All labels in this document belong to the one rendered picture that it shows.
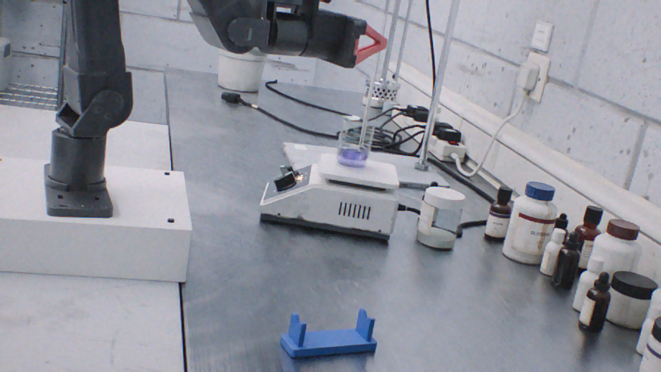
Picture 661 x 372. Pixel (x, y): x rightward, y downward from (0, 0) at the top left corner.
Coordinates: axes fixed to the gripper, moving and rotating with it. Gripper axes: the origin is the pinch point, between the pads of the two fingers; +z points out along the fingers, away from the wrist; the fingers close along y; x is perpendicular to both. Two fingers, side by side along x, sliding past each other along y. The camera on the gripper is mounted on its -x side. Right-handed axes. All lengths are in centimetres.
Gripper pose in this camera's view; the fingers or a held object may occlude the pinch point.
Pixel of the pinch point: (380, 43)
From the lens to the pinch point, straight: 120.9
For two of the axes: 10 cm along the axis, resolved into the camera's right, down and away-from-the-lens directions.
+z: 8.1, -0.3, 5.8
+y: -5.6, -3.2, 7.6
